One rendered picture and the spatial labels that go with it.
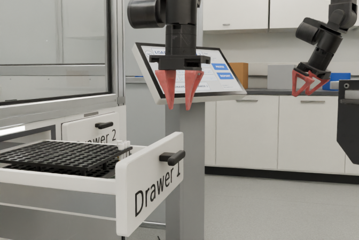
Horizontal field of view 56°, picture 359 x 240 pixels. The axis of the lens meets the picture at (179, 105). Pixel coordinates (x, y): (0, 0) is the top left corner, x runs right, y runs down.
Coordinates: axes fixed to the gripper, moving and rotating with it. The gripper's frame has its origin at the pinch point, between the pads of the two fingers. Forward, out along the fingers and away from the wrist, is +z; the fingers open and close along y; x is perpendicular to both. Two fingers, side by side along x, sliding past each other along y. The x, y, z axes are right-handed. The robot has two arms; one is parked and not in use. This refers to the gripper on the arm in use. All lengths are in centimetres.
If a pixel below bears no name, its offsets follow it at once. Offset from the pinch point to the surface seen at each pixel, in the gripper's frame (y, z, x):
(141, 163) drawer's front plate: 2.3, 8.2, 12.3
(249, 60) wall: 21, -23, -352
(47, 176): 17.1, 11.0, 15.8
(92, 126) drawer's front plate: 34.3, 10.1, -25.9
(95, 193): 8.2, 12.5, 15.9
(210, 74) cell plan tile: 15, -5, -99
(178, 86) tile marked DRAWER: 24, 0, -78
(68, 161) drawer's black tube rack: 17.7, 10.1, 9.3
